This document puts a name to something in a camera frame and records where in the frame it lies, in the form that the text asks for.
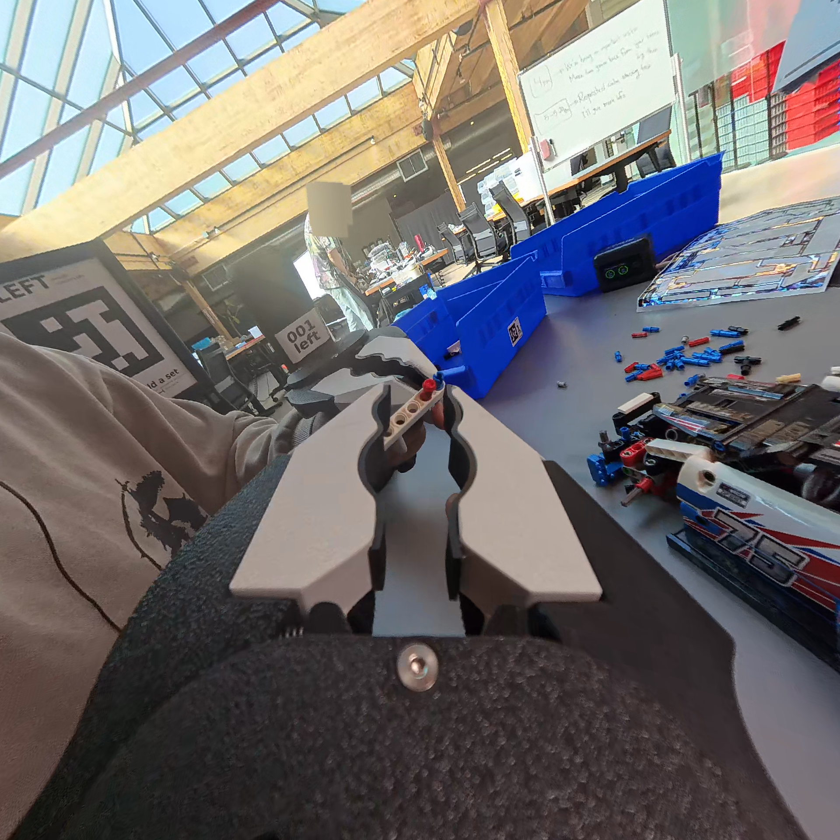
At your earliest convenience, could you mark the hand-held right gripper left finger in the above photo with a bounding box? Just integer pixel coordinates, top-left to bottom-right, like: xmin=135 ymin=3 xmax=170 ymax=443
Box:
xmin=230 ymin=384 xmax=395 ymax=618

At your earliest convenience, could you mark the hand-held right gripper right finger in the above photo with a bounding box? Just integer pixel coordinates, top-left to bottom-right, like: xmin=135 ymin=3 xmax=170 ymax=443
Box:
xmin=445 ymin=386 xmax=603 ymax=618

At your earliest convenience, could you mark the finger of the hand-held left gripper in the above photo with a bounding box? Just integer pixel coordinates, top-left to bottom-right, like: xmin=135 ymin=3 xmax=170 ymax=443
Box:
xmin=360 ymin=325 xmax=413 ymax=358
xmin=322 ymin=343 xmax=439 ymax=411

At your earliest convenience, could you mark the pale toy brick beam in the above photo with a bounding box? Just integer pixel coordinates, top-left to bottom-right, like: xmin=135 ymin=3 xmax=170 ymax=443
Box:
xmin=382 ymin=373 xmax=448 ymax=452

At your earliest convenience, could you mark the grey desk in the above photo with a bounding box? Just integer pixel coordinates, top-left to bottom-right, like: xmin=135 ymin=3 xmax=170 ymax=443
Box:
xmin=374 ymin=147 xmax=840 ymax=840

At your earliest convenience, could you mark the person's left hand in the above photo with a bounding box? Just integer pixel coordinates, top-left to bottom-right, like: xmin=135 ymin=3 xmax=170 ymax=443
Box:
xmin=386 ymin=427 xmax=422 ymax=475

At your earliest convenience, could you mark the cluttered wooden table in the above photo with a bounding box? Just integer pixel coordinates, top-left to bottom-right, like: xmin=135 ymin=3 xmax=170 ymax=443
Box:
xmin=364 ymin=248 xmax=454 ymax=296

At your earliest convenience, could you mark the blue plastic bin with tag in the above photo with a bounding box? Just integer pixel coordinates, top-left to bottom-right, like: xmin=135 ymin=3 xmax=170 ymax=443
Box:
xmin=392 ymin=252 xmax=547 ymax=400

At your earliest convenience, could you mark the black office chair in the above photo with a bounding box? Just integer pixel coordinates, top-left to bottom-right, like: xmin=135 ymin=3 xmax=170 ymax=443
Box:
xmin=489 ymin=180 xmax=532 ymax=244
xmin=457 ymin=203 xmax=506 ymax=263

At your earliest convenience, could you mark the stack of clear storage boxes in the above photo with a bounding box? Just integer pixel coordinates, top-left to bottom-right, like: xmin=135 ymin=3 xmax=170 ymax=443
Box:
xmin=476 ymin=154 xmax=546 ymax=211

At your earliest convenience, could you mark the toy brick race car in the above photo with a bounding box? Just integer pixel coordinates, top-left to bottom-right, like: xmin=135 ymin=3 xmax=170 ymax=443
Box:
xmin=586 ymin=374 xmax=840 ymax=664

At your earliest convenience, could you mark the pile of blue toy pins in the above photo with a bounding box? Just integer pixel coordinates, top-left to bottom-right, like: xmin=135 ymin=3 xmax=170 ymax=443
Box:
xmin=613 ymin=325 xmax=765 ymax=388

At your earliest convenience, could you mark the black device with green lights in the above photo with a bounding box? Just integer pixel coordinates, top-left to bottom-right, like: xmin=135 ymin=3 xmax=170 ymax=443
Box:
xmin=594 ymin=235 xmax=656 ymax=293

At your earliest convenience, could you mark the long blue plastic bin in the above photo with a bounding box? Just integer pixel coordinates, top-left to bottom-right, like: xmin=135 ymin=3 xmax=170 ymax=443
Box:
xmin=511 ymin=152 xmax=723 ymax=298

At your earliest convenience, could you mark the long wooden table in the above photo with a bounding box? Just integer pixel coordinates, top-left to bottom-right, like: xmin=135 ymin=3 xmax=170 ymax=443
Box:
xmin=545 ymin=131 xmax=673 ymax=198

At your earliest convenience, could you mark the whiteboard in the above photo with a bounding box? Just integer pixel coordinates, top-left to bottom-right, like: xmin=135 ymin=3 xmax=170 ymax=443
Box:
xmin=518 ymin=0 xmax=680 ymax=161

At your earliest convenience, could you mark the shiny sticker sheet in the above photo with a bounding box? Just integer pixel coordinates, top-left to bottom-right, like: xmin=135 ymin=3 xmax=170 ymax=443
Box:
xmin=637 ymin=197 xmax=840 ymax=308

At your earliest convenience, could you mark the stack of red storage bins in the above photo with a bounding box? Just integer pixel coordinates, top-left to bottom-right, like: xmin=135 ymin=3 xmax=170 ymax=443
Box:
xmin=712 ymin=66 xmax=840 ymax=158

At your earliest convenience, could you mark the grey instruction booklet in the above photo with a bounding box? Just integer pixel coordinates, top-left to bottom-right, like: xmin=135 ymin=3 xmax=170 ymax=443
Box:
xmin=771 ymin=0 xmax=840 ymax=93

